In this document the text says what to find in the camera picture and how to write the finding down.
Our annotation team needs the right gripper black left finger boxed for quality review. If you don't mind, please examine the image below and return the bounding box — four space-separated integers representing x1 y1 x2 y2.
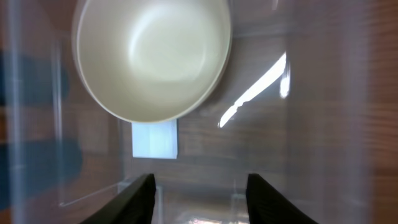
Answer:
81 174 156 224

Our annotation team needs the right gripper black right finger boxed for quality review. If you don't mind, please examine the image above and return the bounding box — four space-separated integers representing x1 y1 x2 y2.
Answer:
246 174 317 224

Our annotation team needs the cream bowl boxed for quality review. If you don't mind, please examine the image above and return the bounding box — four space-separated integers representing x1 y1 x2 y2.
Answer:
71 0 233 123

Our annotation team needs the white label in bin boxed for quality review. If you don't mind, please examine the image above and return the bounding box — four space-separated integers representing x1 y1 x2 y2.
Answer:
131 119 178 159

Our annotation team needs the clear plastic storage bin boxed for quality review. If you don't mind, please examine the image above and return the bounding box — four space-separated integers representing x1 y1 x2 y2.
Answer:
1 1 397 223

